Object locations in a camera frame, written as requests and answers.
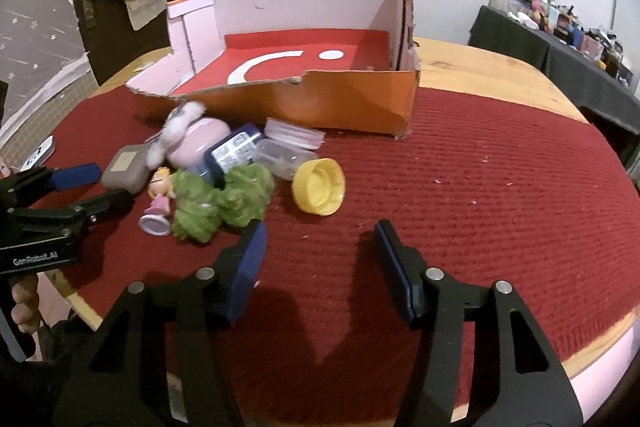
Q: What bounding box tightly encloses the red knit mat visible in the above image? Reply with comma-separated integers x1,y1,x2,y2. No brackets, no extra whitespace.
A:
27,79,636,423

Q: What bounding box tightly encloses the round clear plastic jar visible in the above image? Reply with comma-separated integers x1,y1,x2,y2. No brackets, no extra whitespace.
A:
252,139,321,180

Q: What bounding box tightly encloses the small blonde doll figure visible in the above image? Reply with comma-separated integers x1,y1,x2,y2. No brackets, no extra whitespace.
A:
138,167,174,236

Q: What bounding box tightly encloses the yellow bottle cap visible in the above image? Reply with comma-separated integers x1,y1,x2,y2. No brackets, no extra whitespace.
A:
291,157,347,217

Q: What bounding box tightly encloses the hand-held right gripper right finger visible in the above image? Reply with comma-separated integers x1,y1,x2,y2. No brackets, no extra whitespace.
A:
372,219,583,427

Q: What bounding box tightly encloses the green fluffy pompom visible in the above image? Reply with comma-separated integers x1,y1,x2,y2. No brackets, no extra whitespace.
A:
217,162,276,228
170,169,226,245

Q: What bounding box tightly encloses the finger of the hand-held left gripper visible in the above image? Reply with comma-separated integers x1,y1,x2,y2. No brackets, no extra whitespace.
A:
15,188,135,238
0,163,102,208

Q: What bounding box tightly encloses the dark blue bottle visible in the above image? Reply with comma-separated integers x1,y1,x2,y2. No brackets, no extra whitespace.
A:
192,123,266,188

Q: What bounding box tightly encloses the small grey case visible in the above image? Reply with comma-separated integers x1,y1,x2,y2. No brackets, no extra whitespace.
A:
101,144,151,194

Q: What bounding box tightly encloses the white fluffy pompom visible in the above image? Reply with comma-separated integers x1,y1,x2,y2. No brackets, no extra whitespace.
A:
146,102,207,168

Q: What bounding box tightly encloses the person's left hand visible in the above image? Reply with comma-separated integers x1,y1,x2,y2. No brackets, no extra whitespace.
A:
10,274,43,333

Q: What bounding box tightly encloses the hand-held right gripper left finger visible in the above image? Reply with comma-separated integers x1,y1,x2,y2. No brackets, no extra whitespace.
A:
52,219,268,427

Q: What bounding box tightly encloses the orange cardboard box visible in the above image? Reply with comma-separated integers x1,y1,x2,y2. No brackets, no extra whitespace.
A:
125,0,421,140

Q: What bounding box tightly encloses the black-covered table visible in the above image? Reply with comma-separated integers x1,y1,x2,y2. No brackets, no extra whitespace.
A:
467,5,640,135

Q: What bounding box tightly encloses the ribbed clear plastic jar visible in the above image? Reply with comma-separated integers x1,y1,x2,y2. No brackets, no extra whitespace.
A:
263,117,326,152

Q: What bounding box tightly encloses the brown paper bag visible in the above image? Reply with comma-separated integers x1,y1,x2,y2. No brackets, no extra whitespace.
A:
122,0,168,30

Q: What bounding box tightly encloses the metal door handle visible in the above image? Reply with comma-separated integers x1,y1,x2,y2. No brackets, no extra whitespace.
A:
80,0,108,29

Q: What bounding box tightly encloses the pink round case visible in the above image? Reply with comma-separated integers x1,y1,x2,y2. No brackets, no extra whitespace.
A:
167,117,232,168

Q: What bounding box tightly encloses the white printed card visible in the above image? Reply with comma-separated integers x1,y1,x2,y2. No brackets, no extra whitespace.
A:
22,136,55,172

